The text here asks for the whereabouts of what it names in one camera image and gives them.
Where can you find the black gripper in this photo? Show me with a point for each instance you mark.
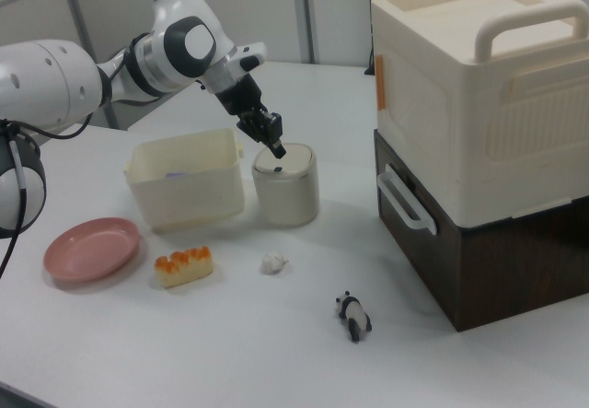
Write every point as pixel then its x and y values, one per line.
pixel 244 99

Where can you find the small cream lidded trash can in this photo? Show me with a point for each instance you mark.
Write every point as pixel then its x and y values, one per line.
pixel 285 191

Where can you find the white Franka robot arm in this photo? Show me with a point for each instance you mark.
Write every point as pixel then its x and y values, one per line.
pixel 50 85

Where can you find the open cream plastic storage bin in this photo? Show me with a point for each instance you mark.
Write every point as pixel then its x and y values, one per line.
pixel 184 201

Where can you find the orange latch on cream box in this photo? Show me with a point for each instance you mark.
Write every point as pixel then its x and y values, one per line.
pixel 381 83

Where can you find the crumpled white paper ball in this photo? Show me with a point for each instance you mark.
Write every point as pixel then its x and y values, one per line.
pixel 273 263

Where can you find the toy bread with orange glaze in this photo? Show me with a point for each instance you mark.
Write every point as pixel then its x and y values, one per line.
pixel 184 270

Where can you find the small panda figurine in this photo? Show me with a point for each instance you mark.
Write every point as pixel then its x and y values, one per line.
pixel 354 311

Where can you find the pink plastic plate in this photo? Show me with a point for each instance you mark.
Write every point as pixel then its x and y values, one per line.
pixel 92 251

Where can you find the dark brown drawer box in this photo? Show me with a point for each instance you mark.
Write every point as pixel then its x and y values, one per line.
pixel 506 270

